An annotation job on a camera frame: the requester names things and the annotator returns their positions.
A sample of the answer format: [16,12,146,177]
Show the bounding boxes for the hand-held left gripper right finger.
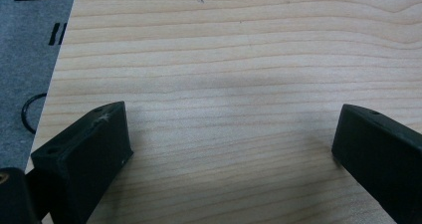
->
[331,104,422,224]

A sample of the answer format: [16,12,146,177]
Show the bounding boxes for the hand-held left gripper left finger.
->
[30,101,134,224]

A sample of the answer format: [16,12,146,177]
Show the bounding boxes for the black tape marks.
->
[48,22,68,47]

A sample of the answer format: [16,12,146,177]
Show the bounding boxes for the black cable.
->
[21,93,48,135]

